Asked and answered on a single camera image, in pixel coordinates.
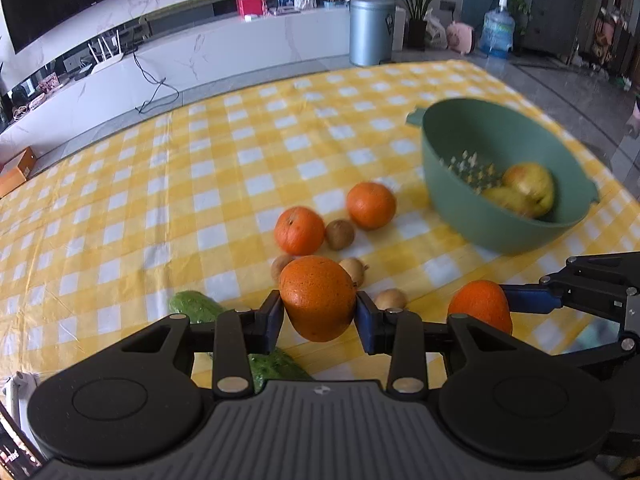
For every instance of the white tv cabinet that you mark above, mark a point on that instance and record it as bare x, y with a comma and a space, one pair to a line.
185, 60

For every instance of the grey metal trash can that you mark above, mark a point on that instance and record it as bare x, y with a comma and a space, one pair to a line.
371, 31

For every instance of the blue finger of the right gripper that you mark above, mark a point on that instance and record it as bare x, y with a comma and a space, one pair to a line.
531, 298

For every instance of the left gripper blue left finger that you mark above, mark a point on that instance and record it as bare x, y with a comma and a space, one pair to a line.
268, 322

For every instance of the dark grey drawer cabinet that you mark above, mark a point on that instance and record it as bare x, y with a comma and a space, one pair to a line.
551, 26

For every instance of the orange cardboard box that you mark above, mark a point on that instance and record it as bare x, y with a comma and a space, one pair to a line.
16, 171

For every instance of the green cucumber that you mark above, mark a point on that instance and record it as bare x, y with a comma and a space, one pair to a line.
275, 365

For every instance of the red box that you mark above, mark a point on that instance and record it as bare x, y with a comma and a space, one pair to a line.
250, 7

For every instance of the green plastic bowl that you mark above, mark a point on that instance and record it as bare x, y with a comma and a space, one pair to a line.
499, 137

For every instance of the blue water jug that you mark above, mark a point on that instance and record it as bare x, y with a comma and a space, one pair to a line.
498, 31

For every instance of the yellow pear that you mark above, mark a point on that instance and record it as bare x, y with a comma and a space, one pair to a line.
510, 200

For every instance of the white plastic bag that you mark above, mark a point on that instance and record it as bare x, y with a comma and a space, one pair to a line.
435, 33

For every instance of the yellow green apple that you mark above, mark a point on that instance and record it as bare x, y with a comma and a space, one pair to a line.
535, 183

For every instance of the white wifi router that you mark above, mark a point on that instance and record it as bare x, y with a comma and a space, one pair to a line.
106, 50

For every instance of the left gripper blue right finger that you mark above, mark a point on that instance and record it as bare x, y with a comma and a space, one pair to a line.
370, 325

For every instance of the orange tangerine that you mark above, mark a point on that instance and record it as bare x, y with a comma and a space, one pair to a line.
484, 300
371, 205
299, 231

